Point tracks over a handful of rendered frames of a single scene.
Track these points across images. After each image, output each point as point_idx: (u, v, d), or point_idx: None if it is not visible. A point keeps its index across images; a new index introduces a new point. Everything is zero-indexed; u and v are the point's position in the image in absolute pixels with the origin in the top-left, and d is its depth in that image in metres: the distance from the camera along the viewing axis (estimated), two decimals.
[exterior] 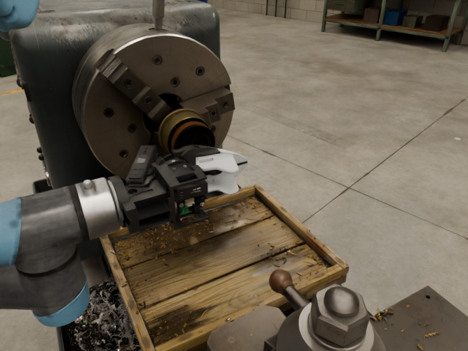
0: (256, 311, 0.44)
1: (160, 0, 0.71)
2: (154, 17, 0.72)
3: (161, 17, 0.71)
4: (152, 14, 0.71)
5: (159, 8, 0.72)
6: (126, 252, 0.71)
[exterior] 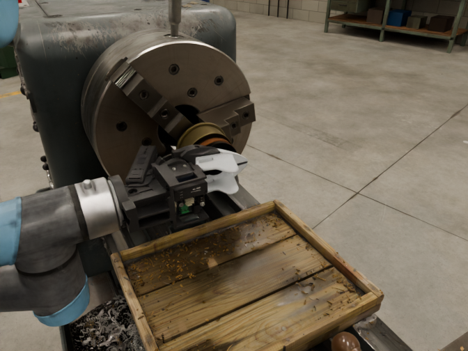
0: None
1: (171, 5, 0.64)
2: (177, 24, 0.66)
3: (170, 21, 0.66)
4: (180, 21, 0.66)
5: (172, 14, 0.64)
6: (140, 276, 0.66)
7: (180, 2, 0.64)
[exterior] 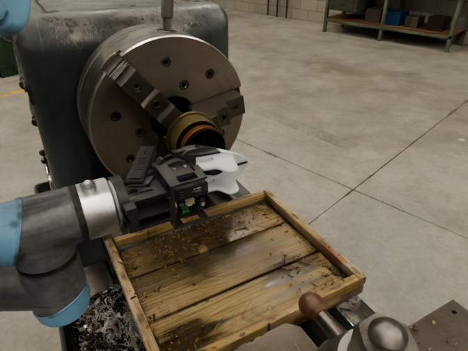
0: (277, 330, 0.41)
1: (170, 0, 0.68)
2: (164, 18, 0.69)
3: (170, 18, 0.68)
4: (161, 14, 0.69)
5: (169, 9, 0.69)
6: (133, 261, 0.69)
7: None
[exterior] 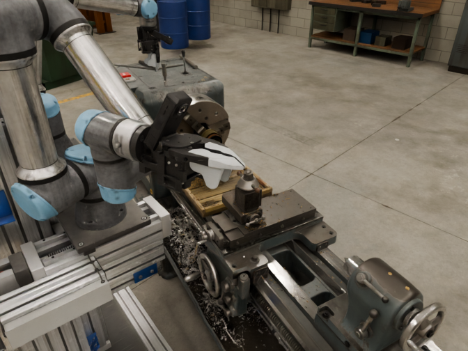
0: (235, 189, 1.55)
1: (162, 70, 1.88)
2: (165, 76, 1.90)
3: (164, 75, 1.91)
4: (166, 75, 1.89)
5: (162, 74, 1.89)
6: None
7: (165, 69, 1.87)
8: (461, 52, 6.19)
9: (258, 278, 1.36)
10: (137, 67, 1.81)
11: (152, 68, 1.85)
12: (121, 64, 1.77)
